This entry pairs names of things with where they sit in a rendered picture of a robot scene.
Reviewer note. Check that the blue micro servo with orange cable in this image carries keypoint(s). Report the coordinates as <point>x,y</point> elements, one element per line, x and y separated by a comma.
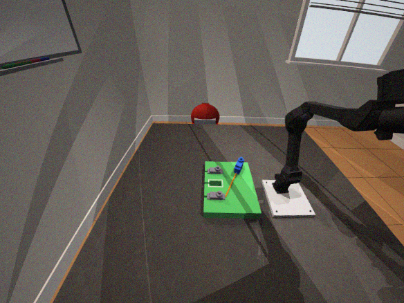
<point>238,168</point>

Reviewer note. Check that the green rectangular block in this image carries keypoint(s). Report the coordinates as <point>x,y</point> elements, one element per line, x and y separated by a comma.
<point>241,201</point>

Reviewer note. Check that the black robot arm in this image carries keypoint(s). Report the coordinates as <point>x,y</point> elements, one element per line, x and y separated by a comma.
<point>380,115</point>

